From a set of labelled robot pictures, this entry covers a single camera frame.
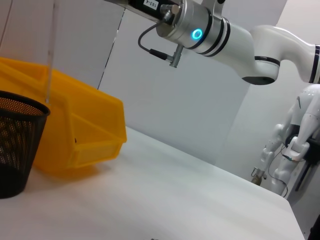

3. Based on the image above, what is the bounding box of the white humanoid robot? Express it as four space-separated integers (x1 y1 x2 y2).
251 83 320 200

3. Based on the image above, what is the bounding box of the black mesh pen cup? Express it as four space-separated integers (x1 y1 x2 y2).
0 90 51 200

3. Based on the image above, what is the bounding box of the clear plastic ruler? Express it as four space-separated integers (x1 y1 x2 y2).
44 0 59 105

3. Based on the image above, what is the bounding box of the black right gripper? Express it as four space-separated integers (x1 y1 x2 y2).
106 0 183 24

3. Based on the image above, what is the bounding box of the yellow plastic storage bin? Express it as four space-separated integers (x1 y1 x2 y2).
0 56 128 176

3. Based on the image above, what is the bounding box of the right gripper cable with plug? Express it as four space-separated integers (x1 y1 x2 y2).
138 3 184 68

